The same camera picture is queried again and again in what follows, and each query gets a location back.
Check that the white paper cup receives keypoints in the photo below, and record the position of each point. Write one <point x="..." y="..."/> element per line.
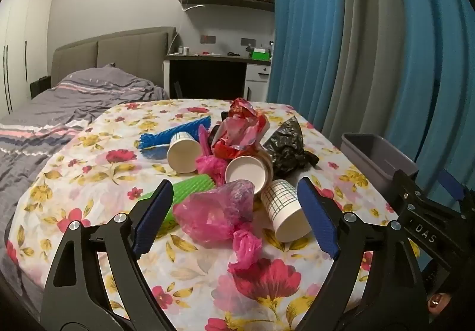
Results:
<point x="183" y="155"/>
<point x="285" y="212"/>
<point x="245" y="171"/>

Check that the green foam net sleeve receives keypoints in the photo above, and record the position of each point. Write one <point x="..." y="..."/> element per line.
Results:
<point x="193" y="186"/>

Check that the blue and grey curtain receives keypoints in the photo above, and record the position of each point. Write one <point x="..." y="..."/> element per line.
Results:
<point x="352" y="38"/>

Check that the large pink plastic bag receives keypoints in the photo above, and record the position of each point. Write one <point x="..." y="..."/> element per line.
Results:
<point x="211" y="212"/>

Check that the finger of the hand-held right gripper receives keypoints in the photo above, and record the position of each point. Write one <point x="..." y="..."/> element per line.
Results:
<point x="406" y="186"/>
<point x="451" y="181"/>

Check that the black plastic bag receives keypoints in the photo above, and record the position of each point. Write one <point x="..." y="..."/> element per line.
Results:
<point x="287" y="145"/>

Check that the small pink plastic bag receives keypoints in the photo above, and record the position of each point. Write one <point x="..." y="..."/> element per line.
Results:
<point x="209" y="166"/>

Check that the red wrapper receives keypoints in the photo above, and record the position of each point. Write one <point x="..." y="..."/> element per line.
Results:
<point x="237" y="130"/>

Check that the floral tablecloth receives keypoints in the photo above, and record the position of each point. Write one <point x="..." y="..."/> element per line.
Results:
<point x="200" y="279"/>

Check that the white wardrobe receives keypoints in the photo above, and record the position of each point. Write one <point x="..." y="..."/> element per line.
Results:
<point x="22" y="49"/>

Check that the white drawer cabinet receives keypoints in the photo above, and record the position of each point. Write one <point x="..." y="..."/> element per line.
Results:
<point x="256" y="82"/>

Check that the dark nightstand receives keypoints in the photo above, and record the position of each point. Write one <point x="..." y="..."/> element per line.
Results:
<point x="39" y="88"/>

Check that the grey striped bedding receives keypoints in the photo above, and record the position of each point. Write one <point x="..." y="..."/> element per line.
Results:
<point x="55" y="108"/>

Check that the white desk lamp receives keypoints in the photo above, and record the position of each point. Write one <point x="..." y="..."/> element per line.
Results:
<point x="193" y="7"/>

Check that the dark wooden desk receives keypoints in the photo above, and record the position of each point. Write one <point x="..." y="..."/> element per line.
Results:
<point x="207" y="75"/>

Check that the grey plastic bin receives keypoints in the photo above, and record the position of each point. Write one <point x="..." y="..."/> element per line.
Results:
<point x="371" y="153"/>

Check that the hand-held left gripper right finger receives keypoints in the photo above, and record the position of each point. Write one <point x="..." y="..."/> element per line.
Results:
<point x="319" y="219"/>

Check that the grey wall socket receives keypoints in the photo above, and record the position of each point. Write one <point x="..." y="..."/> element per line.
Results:
<point x="248" y="42"/>
<point x="208" y="39"/>

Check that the green box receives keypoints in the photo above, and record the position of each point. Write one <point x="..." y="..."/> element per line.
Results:
<point x="260" y="55"/>

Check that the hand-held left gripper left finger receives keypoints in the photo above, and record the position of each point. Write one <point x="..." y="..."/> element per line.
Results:
<point x="156" y="219"/>

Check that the blue foam net sleeve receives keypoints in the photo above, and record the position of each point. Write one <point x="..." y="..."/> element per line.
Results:
<point x="174" y="132"/>

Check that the grey upholstered headboard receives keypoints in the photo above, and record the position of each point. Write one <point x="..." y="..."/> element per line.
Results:
<point x="122" y="49"/>

